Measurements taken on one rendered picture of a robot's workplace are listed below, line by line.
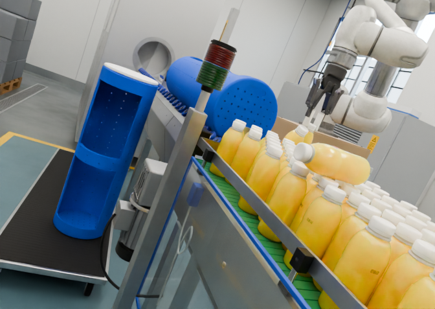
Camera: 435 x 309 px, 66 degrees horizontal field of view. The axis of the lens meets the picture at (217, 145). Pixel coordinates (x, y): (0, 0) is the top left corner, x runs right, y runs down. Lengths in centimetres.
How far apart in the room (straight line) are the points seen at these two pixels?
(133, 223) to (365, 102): 128
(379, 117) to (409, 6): 52
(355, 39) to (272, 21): 571
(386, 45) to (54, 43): 583
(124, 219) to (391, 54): 100
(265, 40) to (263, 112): 554
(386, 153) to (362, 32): 169
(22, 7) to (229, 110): 394
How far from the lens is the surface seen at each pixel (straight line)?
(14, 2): 498
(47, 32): 657
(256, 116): 136
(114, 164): 175
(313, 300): 67
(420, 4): 177
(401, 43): 126
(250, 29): 676
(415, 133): 294
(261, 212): 74
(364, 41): 126
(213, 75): 74
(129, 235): 114
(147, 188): 104
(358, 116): 188
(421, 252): 60
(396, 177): 297
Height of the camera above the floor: 119
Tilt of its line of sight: 11 degrees down
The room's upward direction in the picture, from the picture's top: 22 degrees clockwise
